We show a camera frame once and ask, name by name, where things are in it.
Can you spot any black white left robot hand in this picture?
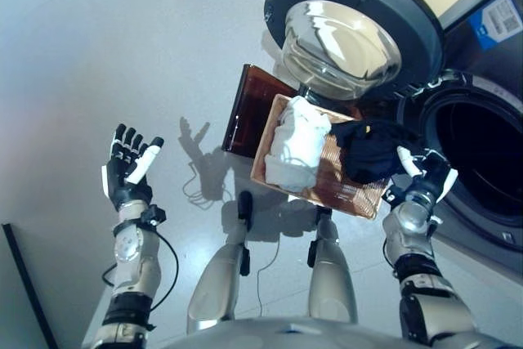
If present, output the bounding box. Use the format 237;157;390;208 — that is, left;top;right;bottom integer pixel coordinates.
101;123;165;211

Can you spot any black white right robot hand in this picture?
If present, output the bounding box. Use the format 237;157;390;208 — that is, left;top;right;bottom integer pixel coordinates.
396;146;458;205

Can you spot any black garment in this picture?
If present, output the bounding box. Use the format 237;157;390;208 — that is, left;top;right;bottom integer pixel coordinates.
329;118;424;185

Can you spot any white garment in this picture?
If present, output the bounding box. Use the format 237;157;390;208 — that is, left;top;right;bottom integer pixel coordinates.
264;95;333;193

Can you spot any dark grey washing machine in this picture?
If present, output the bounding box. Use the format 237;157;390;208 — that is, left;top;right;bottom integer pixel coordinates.
394;0;523;280

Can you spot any rectangular wicker laundry basket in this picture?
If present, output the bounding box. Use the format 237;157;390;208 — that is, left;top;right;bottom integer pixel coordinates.
249;93;393;221

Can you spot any silver left robot leg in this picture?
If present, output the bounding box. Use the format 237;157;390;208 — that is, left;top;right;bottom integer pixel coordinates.
186;190;254;333

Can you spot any silver robot leg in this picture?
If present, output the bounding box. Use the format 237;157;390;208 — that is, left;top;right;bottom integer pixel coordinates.
306;205;359;324
186;190;254;333

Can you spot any dark brown wooden box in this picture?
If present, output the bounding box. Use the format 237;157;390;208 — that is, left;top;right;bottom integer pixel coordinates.
221;63;299;159

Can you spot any silver right robot leg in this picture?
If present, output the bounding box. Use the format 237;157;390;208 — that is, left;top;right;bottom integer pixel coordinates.
306;205;359;324

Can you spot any blue label sticker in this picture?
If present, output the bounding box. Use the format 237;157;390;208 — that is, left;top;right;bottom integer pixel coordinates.
467;0;523;54

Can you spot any grey robot torso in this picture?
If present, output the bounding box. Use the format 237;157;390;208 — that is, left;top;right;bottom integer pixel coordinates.
150;315;409;349

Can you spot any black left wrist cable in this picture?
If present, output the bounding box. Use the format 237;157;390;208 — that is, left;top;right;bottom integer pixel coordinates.
101;232;180;313

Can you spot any thin grey floor cable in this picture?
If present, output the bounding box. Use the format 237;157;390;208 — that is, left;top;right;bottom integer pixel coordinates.
256;238;281;317

